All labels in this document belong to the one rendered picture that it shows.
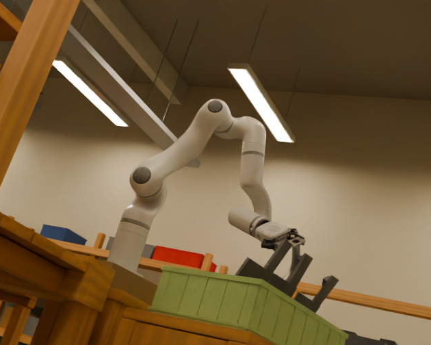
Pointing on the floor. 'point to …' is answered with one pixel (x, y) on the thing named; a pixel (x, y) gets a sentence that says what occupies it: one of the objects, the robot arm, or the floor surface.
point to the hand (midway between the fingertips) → (292, 245)
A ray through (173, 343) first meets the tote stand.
